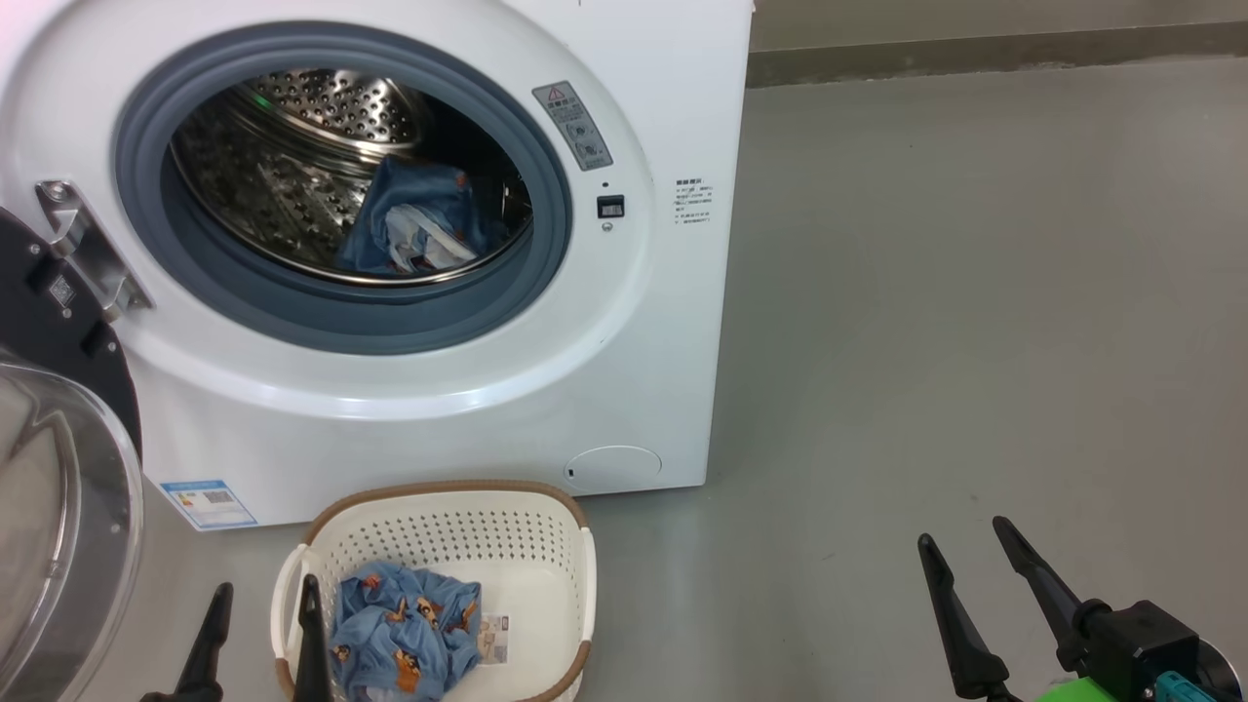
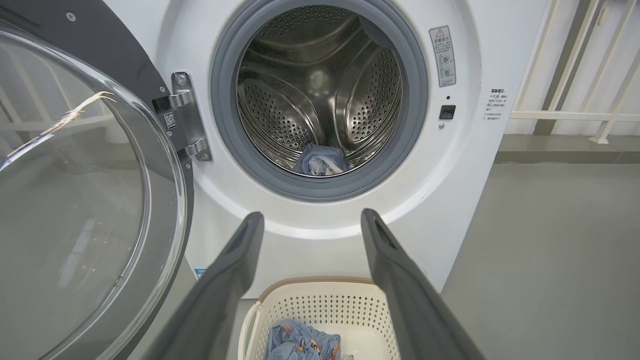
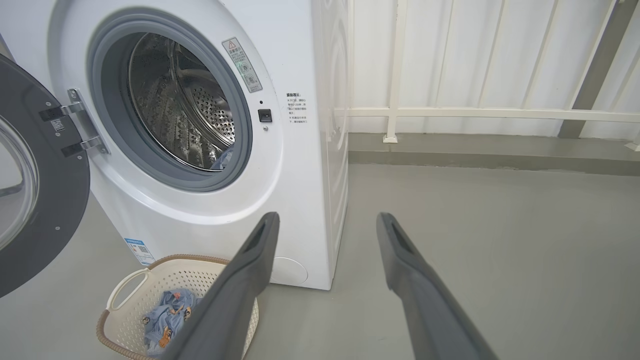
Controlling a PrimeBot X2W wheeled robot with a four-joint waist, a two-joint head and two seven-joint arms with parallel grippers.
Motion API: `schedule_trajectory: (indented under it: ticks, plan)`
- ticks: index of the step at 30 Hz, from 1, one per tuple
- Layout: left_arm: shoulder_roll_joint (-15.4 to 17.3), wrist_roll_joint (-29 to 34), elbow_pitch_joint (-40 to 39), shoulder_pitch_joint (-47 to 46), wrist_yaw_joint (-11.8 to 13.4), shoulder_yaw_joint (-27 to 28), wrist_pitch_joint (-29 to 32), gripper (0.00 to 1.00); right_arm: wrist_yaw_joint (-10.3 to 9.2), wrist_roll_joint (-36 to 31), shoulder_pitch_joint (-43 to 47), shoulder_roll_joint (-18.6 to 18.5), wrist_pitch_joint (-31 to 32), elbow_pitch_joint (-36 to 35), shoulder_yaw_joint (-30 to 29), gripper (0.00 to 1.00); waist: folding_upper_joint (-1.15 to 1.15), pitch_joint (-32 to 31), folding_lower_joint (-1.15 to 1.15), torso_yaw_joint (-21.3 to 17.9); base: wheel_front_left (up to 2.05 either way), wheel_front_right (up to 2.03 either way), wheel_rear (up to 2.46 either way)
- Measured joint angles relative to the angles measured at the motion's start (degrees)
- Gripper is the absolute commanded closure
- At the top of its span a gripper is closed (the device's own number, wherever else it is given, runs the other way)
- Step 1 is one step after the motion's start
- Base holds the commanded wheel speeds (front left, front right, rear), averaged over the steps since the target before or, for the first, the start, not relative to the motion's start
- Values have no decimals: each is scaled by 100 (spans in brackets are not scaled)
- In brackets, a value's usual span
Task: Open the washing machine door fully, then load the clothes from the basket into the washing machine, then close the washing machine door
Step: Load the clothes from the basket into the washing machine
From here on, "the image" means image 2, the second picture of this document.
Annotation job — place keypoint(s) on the grey warning sticker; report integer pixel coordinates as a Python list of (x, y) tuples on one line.
[(442, 55)]

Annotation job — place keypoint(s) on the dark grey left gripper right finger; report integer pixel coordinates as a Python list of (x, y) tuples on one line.
[(415, 310)]

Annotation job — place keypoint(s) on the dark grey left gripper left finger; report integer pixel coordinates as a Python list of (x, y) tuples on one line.
[(215, 305)]

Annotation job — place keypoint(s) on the metal door hinge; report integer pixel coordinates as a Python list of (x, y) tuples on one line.
[(187, 115)]

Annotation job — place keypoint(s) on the white front-load washing machine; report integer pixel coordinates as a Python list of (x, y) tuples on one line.
[(450, 200)]

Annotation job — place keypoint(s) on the blue garment with orange print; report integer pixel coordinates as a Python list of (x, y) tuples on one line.
[(317, 160), (295, 342)]

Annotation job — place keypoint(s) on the stainless steel washing machine drum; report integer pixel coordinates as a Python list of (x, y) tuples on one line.
[(320, 75)]

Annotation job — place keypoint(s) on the white metal railing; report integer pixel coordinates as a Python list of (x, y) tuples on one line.
[(575, 115)]

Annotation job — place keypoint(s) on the black door latch socket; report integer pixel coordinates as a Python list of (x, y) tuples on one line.
[(447, 112)]

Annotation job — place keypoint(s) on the white perforated laundry basket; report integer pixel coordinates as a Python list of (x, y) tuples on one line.
[(320, 305)]

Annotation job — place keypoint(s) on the blue energy label sticker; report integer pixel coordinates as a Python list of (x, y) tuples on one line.
[(200, 273)]

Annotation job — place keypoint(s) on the round black glass washer door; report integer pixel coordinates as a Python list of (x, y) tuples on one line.
[(90, 200)]

